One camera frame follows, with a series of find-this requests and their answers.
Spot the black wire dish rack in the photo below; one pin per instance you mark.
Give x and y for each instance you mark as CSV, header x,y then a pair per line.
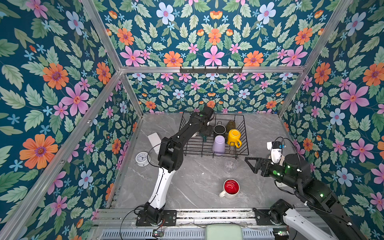
x,y
196,146

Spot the white round alarm clock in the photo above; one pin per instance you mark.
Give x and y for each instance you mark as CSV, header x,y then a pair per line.
x,y
143,159

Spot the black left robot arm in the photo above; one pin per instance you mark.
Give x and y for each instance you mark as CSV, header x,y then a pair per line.
x,y
170,159

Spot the lavender plastic cup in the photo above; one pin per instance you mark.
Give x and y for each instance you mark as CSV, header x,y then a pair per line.
x,y
219,145

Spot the clear glass cup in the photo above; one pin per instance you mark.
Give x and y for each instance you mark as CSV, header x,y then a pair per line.
x,y
230,165

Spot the metal hook rail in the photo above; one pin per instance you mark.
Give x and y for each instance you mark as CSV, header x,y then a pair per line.
x,y
210,70

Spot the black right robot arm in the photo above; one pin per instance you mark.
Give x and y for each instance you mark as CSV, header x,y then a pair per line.
x,y
295,173

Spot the pale green box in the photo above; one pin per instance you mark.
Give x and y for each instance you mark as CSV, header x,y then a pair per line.
x,y
223,232

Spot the white rectangular box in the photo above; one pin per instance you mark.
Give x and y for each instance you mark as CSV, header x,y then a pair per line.
x,y
155,142

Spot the green and cream mug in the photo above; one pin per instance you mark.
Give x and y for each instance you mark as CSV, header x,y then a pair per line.
x,y
204,136

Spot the red interior white mug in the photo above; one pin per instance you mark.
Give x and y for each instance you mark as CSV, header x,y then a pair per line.
x,y
230,189

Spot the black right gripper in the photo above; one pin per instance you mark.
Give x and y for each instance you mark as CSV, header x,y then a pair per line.
x,y
265,163

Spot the gold glitter cup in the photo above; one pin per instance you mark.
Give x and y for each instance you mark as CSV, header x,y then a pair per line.
x,y
230,126

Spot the yellow plastic mug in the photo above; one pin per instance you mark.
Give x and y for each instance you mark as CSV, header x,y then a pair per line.
x,y
234,138

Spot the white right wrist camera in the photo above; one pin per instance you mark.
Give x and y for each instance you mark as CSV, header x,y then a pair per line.
x,y
275,148

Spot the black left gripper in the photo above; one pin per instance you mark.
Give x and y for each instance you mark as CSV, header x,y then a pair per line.
x,y
209,129

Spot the black mug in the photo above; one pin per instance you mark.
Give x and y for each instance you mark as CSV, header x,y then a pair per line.
x,y
219,129

